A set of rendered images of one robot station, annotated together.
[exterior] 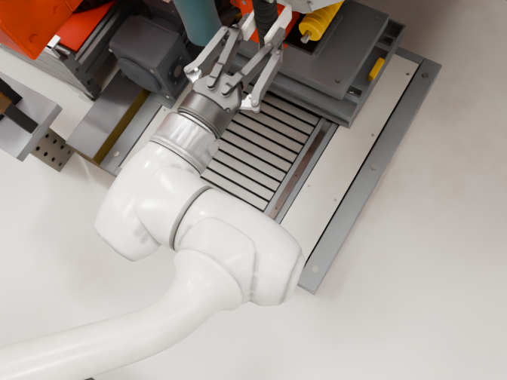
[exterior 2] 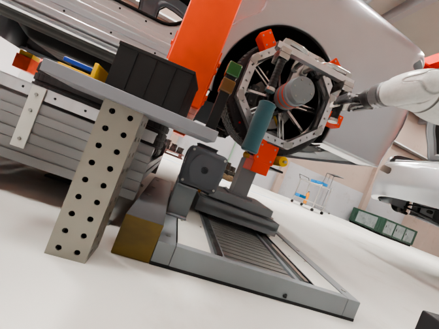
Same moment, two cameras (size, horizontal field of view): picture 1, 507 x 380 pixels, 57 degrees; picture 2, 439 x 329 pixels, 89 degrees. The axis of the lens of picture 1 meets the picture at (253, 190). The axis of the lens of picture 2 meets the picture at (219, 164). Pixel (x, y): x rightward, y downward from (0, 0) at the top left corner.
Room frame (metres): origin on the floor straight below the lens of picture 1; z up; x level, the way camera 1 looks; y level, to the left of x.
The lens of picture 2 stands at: (0.36, 1.02, 0.38)
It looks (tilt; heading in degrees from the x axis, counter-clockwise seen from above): 1 degrees down; 296
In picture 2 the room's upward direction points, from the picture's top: 22 degrees clockwise
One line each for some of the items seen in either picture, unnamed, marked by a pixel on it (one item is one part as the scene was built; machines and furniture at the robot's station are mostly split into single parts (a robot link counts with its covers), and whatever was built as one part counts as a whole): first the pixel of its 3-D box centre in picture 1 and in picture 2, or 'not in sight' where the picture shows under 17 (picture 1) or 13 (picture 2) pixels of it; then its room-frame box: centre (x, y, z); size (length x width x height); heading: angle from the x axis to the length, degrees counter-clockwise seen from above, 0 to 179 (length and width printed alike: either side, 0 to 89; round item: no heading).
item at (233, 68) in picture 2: not in sight; (232, 71); (0.72, 0.46, 0.64); 0.04 x 0.04 x 0.04; 38
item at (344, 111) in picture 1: (307, 45); (231, 208); (0.84, -0.33, 0.13); 0.50 x 0.36 x 0.10; 38
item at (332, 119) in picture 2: (267, 23); (338, 106); (0.46, -0.12, 0.83); 0.04 x 0.04 x 0.16
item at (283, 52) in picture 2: not in sight; (281, 56); (0.75, 0.07, 0.93); 0.09 x 0.05 x 0.05; 128
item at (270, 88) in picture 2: not in sight; (276, 75); (0.73, 0.09, 0.83); 0.04 x 0.04 x 0.16
